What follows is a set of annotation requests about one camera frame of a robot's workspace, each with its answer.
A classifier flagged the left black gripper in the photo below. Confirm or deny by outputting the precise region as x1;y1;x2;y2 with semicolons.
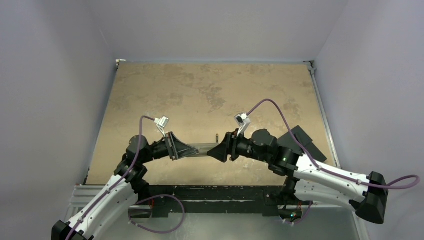
140;131;198;164

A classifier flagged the white remote control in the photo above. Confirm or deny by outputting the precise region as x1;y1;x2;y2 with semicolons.
187;143;218;158

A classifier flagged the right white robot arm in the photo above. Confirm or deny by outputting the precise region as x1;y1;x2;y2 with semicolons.
207;129;389;224

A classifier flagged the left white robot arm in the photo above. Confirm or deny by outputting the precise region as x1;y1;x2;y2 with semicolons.
51;132;199;240

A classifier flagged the black flat plate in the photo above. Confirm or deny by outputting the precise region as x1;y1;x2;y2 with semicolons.
277;125;328;163

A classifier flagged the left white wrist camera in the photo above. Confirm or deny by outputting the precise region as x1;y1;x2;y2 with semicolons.
154;115;170;138

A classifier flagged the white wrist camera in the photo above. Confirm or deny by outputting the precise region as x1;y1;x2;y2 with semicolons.
154;115;170;138
234;112;251;136

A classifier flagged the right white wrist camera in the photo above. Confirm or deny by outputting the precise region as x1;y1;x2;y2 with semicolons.
234;112;251;136

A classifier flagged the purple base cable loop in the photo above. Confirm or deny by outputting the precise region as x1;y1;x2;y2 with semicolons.
127;195;185;235

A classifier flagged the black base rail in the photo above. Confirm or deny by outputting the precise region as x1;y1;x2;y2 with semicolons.
127;184;314;220

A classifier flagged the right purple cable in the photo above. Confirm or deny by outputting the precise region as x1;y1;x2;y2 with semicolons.
246;98;421;191

